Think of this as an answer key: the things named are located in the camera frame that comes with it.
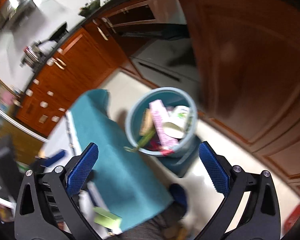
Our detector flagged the green corn husk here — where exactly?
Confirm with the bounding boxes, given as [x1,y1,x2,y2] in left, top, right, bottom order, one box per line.
[124,108,156,152]

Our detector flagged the white floral paper cup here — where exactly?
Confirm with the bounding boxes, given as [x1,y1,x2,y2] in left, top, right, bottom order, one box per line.
[163,105,192,139]

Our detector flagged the pink carton box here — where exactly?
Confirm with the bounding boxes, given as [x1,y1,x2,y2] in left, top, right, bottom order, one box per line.
[149,100,179,151]

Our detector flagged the steel cooking pot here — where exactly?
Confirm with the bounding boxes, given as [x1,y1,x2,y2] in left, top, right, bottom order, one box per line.
[21,41,46,69]

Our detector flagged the brown wooden drawer cabinet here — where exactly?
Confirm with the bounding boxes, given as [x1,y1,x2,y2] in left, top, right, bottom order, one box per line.
[15,19,128,137]

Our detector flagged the teal round trash bin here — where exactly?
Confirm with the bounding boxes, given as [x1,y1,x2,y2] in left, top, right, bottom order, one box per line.
[124,87,199,158]

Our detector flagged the striped teal white tablecloth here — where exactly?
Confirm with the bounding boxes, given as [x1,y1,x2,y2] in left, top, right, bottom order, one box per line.
[39,88,176,235]

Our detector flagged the green paper scrap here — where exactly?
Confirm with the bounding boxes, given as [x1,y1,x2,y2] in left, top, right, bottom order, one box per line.
[93,206,122,230]

